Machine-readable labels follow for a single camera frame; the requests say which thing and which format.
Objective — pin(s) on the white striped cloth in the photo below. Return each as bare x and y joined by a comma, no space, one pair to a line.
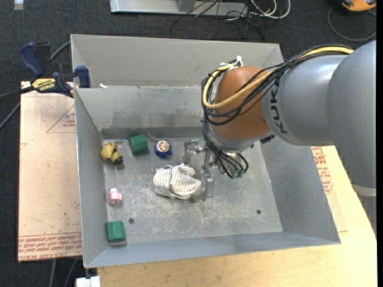
176,182

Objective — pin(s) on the blue round toy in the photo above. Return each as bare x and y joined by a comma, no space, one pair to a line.
162,148

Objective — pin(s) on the pink small toy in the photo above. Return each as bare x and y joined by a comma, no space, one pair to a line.
114,196

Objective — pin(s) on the yellow and black toy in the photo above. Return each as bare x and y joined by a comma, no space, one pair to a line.
109,152

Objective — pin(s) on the green block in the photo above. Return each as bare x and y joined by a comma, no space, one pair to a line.
138,143
115,231

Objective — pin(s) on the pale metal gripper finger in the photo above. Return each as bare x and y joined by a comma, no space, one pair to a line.
188,152
210,187

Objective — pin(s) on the grey metal bin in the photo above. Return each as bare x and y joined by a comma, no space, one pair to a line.
167,220

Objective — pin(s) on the black cylinder on white bracket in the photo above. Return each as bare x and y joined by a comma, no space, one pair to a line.
267,138

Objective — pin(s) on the brown cardboard board red print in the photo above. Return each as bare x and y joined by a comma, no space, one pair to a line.
48,175

